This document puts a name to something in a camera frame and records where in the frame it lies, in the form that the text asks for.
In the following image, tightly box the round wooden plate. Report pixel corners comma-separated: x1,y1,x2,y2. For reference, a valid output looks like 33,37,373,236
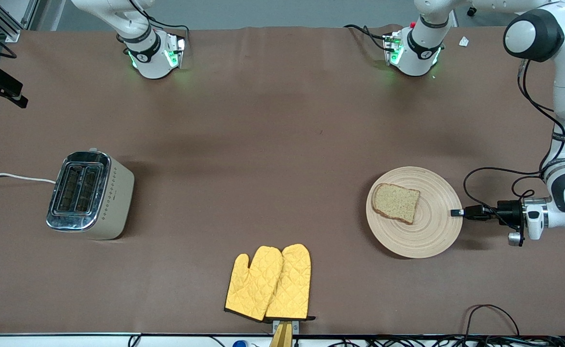
366,166,463,259

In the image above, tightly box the brown toast slice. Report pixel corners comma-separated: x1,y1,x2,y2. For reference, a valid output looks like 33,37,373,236
372,183,420,225

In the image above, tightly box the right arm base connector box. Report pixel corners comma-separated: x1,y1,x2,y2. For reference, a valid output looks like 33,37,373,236
164,33,186,69

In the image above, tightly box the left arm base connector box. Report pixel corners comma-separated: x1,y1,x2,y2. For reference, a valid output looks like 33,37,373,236
383,31,403,66

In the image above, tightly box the beige chrome toaster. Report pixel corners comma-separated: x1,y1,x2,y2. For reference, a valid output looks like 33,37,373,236
46,148,135,240

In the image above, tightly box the yellow quilted oven mitt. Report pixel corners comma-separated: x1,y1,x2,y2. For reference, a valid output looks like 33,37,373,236
264,243,315,322
224,246,284,322

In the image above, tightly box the brown table cover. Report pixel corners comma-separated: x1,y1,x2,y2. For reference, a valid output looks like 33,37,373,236
0,24,565,336

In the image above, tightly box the wooden stick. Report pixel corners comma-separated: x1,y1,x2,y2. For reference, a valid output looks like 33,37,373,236
269,322,293,347

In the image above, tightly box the white toaster power cable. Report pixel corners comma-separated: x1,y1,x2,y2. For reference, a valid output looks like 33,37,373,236
0,172,56,185

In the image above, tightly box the black looped cable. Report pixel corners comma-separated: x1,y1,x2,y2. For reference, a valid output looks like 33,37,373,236
464,304,521,338

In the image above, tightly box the black cable bundle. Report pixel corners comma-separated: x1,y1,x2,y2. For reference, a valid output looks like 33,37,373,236
328,335,565,347

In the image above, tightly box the black right arm base cable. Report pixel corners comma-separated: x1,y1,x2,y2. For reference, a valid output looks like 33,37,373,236
128,0,191,37

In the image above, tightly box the black arm base cable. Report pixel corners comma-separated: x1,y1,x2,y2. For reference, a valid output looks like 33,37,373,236
128,0,191,37
344,24,389,51

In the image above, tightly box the black left arm base cable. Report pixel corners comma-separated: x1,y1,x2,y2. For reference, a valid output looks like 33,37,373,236
344,24,389,51

